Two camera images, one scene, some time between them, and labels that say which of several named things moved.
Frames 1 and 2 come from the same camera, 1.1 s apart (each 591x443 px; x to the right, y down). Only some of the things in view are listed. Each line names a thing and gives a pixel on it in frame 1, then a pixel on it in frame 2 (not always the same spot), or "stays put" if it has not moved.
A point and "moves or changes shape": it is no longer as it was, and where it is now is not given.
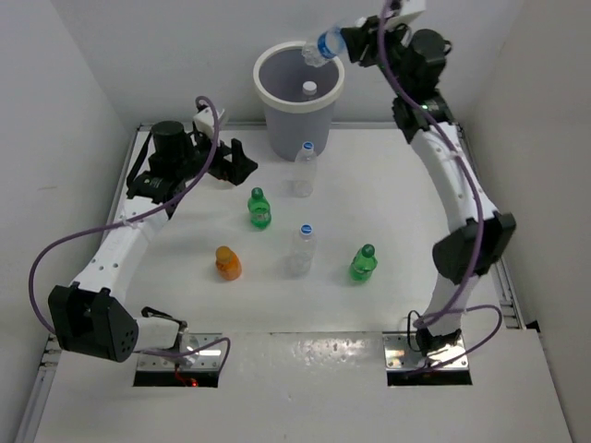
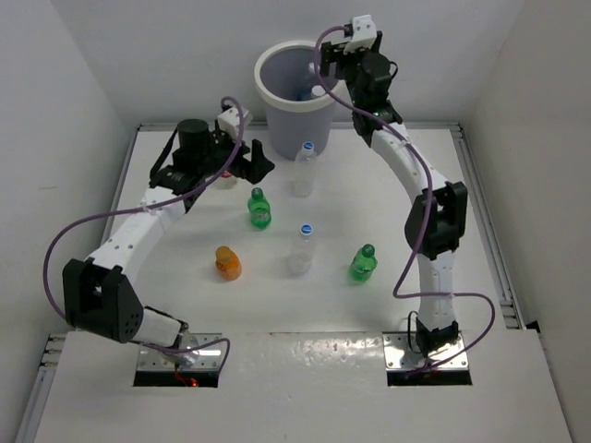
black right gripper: x=362 y=41 -> x=332 y=53
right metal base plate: x=398 y=354 stays put
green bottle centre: x=259 y=209 stays put
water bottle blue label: x=330 y=43 moves or changes shape
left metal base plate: x=209 y=358 stays put
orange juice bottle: x=228 y=264 stays put
